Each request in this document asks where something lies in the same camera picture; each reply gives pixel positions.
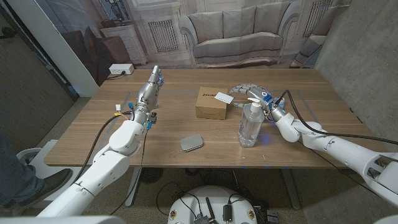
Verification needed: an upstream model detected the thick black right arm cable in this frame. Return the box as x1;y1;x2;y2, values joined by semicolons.
273;90;398;146

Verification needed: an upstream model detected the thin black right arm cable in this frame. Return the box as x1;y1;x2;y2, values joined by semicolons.
298;141;379;195

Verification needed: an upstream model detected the white power strip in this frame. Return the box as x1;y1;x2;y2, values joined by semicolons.
108;63;135;75

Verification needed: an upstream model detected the person's leg in jeans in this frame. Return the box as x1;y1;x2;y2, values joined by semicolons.
0;133;45;206

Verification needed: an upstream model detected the dark shoe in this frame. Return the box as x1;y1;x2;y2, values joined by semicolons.
4;168;73;209

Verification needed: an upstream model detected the brown cardboard box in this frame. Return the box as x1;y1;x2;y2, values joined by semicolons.
195;86;231;121

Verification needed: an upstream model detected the black adapter on base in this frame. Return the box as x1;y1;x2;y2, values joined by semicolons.
222;203;233;222

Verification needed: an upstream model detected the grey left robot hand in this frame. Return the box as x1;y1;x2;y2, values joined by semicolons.
134;65;165;124

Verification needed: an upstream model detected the clear pump bottle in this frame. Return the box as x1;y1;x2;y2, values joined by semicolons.
238;97;266;148

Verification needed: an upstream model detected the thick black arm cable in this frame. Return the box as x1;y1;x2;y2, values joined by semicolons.
273;90;398;146
73;110;134;184

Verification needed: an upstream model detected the flat grey tin can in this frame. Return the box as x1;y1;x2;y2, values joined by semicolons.
180;134;205;153

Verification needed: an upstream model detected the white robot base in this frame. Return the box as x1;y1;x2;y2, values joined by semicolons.
167;185;258;224

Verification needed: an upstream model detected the printed living room backdrop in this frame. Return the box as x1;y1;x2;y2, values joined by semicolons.
34;0;352;86

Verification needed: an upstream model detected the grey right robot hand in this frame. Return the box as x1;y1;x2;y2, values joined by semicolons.
228;83;286;122

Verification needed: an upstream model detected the white card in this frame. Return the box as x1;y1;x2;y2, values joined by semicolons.
214;91;234;105

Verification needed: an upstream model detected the black round floor disc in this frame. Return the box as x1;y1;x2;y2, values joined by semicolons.
139;167;164;184

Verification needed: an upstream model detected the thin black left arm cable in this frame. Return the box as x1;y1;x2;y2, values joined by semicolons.
110;129;149;215

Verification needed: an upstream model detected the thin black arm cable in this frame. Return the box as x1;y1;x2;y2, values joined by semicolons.
298;141;379;195
110;129;149;215

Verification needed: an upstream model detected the white table leg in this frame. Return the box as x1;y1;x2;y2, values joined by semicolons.
124;167;142;208
281;167;302;210

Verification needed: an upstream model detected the white robot chest shell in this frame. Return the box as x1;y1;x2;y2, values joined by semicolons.
0;215;125;224

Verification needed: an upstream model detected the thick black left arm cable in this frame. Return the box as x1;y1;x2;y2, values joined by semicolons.
73;110;134;184

